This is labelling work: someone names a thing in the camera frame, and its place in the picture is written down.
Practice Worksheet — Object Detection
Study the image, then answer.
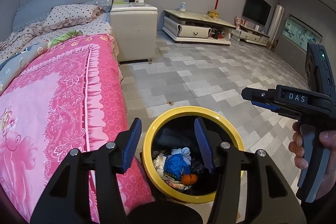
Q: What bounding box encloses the blue rubber glove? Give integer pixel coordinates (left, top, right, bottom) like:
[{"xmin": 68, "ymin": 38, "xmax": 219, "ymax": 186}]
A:
[{"xmin": 164, "ymin": 154, "xmax": 191, "ymax": 180}]

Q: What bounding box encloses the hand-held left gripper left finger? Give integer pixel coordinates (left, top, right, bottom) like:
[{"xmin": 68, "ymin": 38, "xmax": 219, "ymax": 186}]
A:
[{"xmin": 30, "ymin": 118, "xmax": 142, "ymax": 224}]

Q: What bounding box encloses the white tissue wad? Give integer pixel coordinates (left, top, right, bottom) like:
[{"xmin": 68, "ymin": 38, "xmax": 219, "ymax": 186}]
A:
[{"xmin": 153, "ymin": 154, "xmax": 168, "ymax": 176}]

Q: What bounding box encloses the framed calligraphy wall painting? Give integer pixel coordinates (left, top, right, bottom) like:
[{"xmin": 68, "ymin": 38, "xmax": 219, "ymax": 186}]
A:
[{"xmin": 285, "ymin": 15, "xmax": 323, "ymax": 47}]

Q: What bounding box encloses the white standing air conditioner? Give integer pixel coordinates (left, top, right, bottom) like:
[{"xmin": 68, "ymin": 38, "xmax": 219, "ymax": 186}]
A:
[{"xmin": 266, "ymin": 4, "xmax": 285, "ymax": 35}]

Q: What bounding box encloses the crumpled polka dot duvet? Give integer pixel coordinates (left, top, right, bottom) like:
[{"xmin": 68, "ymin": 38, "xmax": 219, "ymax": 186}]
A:
[{"xmin": 0, "ymin": 21, "xmax": 50, "ymax": 56}]

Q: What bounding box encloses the long cream television cabinet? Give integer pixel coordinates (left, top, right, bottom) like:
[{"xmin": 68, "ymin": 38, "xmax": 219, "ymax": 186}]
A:
[{"xmin": 162, "ymin": 9, "xmax": 237, "ymax": 46}]

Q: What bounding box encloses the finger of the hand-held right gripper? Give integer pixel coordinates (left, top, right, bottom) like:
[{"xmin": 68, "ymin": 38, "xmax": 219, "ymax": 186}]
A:
[
  {"xmin": 251, "ymin": 102, "xmax": 280, "ymax": 110},
  {"xmin": 241, "ymin": 86, "xmax": 279, "ymax": 102}
]

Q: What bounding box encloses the cream bedside cabinet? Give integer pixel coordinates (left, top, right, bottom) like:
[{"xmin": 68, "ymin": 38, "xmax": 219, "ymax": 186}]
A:
[{"xmin": 110, "ymin": 2, "xmax": 158, "ymax": 65}]

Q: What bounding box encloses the black plastic bag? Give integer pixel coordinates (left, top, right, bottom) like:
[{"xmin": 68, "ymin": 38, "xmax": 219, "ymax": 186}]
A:
[{"xmin": 190, "ymin": 158, "xmax": 209, "ymax": 176}]

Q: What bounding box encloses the pink floral blanket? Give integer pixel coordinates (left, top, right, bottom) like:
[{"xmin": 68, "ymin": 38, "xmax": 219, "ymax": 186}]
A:
[{"xmin": 0, "ymin": 33, "xmax": 155, "ymax": 224}]

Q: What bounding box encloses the orange peel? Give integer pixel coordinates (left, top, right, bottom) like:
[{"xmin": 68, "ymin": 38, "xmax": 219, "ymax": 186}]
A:
[{"xmin": 181, "ymin": 174, "xmax": 198, "ymax": 186}]

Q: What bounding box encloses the grey low cabinet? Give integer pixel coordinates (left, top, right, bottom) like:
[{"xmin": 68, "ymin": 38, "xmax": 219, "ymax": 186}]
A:
[{"xmin": 274, "ymin": 35, "xmax": 309, "ymax": 75}]

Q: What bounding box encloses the white printed paper wrapper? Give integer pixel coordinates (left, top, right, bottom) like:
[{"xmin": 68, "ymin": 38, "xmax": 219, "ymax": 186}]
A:
[{"xmin": 168, "ymin": 181, "xmax": 193, "ymax": 191}]

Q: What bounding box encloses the short cream side cabinet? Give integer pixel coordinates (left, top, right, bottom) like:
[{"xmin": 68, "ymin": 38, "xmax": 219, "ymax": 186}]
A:
[{"xmin": 231, "ymin": 23, "xmax": 271, "ymax": 46}]

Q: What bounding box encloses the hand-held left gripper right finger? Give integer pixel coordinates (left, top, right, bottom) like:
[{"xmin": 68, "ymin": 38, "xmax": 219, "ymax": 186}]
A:
[{"xmin": 195, "ymin": 118, "xmax": 306, "ymax": 224}]

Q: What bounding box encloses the yellow trash bin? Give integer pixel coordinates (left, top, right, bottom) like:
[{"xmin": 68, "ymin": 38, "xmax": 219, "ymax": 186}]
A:
[{"xmin": 142, "ymin": 106, "xmax": 246, "ymax": 204}]

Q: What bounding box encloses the polka dot ruffled pillow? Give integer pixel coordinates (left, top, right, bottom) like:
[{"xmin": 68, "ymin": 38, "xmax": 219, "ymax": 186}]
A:
[{"xmin": 42, "ymin": 4, "xmax": 103, "ymax": 30}]

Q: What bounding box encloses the black flat television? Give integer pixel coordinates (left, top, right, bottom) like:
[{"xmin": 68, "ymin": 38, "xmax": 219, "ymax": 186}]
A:
[{"xmin": 241, "ymin": 0, "xmax": 272, "ymax": 26}]

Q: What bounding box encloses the grey floral quilt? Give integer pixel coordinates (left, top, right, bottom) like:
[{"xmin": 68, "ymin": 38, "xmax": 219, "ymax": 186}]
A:
[{"xmin": 0, "ymin": 30, "xmax": 84, "ymax": 94}]

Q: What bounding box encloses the black bin liner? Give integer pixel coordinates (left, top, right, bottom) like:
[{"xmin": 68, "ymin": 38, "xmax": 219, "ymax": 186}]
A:
[{"xmin": 139, "ymin": 115, "xmax": 231, "ymax": 194}]

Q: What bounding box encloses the person's right hand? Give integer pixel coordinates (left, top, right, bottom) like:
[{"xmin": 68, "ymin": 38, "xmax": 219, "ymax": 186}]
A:
[{"xmin": 288, "ymin": 123, "xmax": 336, "ymax": 199}]

